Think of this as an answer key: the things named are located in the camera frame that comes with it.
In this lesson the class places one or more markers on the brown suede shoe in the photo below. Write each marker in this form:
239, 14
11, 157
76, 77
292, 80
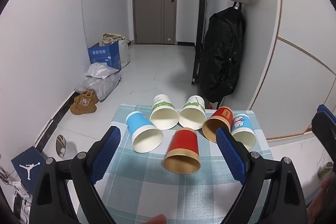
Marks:
82, 108
88, 96

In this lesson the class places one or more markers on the light blue cartoon paper cup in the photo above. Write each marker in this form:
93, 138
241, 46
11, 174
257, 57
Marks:
241, 123

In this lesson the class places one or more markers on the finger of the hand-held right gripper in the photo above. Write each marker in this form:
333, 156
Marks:
324, 127

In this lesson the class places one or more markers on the round mirror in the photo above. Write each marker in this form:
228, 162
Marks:
62, 146

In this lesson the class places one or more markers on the person's right hand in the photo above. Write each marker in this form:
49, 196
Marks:
321, 200

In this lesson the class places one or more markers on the plain red paper cup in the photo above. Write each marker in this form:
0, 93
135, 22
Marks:
182, 142

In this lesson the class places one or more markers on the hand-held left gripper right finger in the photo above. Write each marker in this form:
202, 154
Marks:
231, 155

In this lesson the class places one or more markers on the large grey plastic parcel bag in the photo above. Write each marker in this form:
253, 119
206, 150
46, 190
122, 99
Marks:
103, 86

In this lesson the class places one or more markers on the white green-print paper cup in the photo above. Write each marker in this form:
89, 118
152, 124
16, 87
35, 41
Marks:
195, 104
160, 104

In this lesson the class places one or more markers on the blue shoe box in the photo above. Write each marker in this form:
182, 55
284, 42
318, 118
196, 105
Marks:
26, 166

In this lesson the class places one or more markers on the black backpack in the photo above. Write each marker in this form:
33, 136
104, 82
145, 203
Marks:
220, 56

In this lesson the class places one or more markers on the beige tote bag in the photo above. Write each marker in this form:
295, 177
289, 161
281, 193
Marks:
124, 52

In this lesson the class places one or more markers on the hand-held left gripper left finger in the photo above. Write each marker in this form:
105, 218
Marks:
106, 154

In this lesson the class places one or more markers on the white power strip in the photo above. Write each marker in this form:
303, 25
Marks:
18, 187

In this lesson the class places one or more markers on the blue cardboard box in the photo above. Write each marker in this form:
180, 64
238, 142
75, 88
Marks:
103, 54

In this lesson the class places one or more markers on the person's left hand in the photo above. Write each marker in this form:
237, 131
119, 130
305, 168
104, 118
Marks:
155, 220

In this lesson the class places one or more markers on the blue checked tablecloth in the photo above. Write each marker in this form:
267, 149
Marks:
136, 187

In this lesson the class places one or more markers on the small grey plastic parcel bag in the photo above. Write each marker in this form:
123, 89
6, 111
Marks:
101, 70

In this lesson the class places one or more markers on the black coat rack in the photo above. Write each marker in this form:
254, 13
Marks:
201, 16

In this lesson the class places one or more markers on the red paper cup yellow label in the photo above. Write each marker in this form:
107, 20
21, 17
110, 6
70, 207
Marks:
219, 115

